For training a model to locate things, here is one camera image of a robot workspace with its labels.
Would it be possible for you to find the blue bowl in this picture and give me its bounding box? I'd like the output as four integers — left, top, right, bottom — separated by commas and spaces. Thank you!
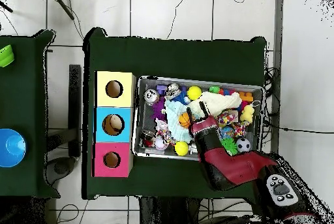
0, 128, 27, 168

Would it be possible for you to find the yellow sponge duck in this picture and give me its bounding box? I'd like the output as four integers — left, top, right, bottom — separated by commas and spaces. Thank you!
239, 103, 256, 124

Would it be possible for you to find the green spiky eyed ball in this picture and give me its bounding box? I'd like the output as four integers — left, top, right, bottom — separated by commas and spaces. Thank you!
220, 137, 239, 157

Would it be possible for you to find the small soccer ball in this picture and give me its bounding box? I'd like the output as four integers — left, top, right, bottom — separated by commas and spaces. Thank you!
235, 136, 252, 153

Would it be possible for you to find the cream knit cloth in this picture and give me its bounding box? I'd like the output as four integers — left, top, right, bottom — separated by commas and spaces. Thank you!
188, 91, 243, 119

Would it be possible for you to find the yellow ball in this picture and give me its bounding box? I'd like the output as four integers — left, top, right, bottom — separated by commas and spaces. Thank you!
187, 85, 204, 101
174, 140, 190, 157

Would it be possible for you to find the clear mesh bin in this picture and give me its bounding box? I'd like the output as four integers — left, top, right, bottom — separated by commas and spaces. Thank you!
132, 75, 265, 166

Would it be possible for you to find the red crushed can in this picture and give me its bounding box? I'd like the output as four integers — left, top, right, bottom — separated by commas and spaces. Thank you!
139, 129, 157, 148

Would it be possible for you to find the silver crushed can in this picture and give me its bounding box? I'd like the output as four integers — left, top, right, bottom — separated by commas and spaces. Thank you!
143, 88, 160, 105

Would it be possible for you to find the dark green table cloth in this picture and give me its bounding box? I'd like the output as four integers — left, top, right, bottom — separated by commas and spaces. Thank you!
82, 27, 267, 200

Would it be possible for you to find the green covered side table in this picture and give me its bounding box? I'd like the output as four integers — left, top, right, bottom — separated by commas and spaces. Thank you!
0, 29, 61, 199

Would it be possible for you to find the wooden box with three holes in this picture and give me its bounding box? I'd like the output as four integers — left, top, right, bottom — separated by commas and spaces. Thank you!
91, 71, 137, 178

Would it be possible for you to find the black upright panel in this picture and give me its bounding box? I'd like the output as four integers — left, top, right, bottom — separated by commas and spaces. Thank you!
68, 64, 82, 158

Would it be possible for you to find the light blue knit cloth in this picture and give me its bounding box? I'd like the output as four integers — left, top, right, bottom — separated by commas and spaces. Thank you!
164, 99, 195, 142

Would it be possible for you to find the grey round base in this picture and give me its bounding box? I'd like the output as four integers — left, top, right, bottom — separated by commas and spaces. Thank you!
45, 155, 77, 185

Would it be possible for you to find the black tripod leg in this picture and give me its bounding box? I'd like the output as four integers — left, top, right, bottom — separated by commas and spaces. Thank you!
49, 0, 76, 21
0, 0, 14, 14

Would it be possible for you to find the orange toy basketball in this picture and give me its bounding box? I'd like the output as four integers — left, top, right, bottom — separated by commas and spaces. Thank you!
178, 112, 193, 129

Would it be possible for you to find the black cable bundle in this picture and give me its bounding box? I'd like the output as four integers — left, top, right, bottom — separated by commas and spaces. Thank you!
263, 66, 281, 116

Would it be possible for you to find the green cup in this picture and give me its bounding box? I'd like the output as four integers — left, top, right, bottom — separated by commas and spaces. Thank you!
0, 44, 16, 68

